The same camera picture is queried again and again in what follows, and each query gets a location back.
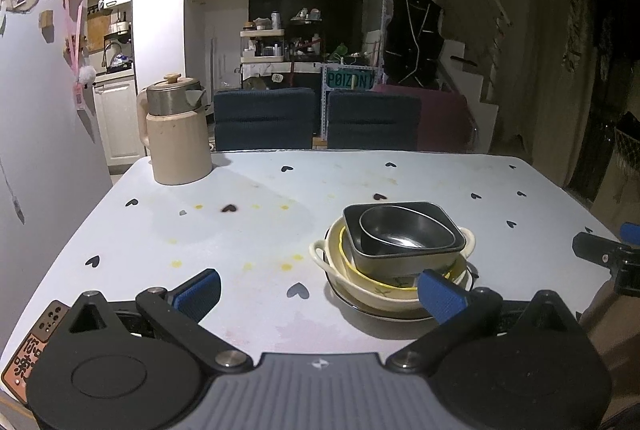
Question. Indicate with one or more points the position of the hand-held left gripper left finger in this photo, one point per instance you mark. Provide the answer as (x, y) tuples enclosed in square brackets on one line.
[(200, 292)]

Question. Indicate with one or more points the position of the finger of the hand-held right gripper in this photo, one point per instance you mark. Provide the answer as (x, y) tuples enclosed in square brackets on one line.
[(595, 250), (631, 232)]

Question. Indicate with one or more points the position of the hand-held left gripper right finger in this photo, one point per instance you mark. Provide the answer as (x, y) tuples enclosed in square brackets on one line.
[(440, 297)]

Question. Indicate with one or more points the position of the lemon print bowl yellow rim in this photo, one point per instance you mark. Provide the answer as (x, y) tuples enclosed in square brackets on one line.
[(395, 281)]

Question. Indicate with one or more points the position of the large rectangular steel container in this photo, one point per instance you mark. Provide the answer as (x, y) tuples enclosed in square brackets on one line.
[(400, 265)]

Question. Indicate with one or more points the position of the small rectangular steel container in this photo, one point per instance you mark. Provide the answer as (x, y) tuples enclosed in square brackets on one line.
[(400, 230)]

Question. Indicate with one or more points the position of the square white plate black rim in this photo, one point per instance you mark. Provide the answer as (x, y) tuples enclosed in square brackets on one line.
[(360, 308)]

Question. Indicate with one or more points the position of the beige electric kettle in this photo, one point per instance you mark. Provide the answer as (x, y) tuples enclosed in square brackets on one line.
[(180, 145)]

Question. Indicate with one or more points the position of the orange printed tag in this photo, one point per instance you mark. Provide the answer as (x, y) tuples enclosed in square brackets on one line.
[(32, 350)]

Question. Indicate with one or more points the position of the maroon chair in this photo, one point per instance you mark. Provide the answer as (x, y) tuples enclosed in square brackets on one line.
[(445, 120)]

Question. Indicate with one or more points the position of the dark blue chair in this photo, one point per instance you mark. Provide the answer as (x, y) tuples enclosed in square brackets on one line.
[(265, 120), (372, 120)]

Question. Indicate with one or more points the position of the white base cabinet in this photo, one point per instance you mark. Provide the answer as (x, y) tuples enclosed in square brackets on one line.
[(117, 120)]

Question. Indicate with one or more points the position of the staircase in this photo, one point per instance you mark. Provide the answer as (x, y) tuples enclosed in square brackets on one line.
[(470, 70)]

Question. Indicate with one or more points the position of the green sign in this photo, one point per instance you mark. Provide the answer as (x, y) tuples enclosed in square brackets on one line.
[(347, 79)]

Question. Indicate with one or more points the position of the black hanging jacket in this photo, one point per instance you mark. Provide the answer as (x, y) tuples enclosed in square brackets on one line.
[(415, 40)]

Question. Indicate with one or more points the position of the cluttered shelf rack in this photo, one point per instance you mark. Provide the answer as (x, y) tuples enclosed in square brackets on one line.
[(280, 45)]

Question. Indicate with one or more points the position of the pink ribbon pendant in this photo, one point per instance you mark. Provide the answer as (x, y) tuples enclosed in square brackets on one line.
[(79, 60)]

